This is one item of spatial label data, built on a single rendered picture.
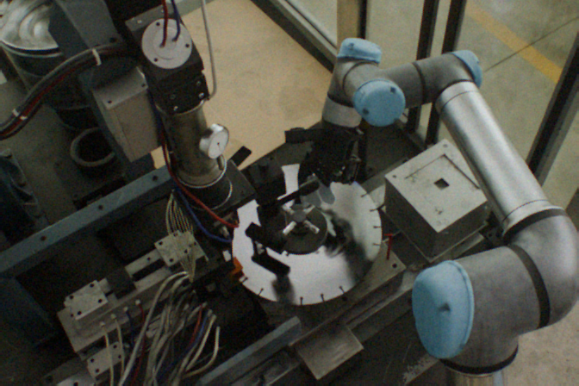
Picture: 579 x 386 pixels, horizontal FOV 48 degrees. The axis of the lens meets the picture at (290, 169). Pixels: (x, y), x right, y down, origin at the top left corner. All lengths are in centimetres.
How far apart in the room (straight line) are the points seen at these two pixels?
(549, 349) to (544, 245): 145
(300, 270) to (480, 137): 47
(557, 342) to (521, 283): 149
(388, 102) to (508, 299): 37
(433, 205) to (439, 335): 62
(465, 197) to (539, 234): 55
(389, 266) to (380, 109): 46
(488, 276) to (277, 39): 127
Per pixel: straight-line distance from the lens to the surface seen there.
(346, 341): 137
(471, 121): 104
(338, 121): 119
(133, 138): 95
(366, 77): 109
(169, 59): 79
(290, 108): 179
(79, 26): 94
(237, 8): 210
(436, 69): 111
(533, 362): 232
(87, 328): 145
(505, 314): 87
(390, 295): 148
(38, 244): 133
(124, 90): 90
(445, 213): 143
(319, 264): 130
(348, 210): 136
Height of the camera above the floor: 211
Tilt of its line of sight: 55 degrees down
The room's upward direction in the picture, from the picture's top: 6 degrees counter-clockwise
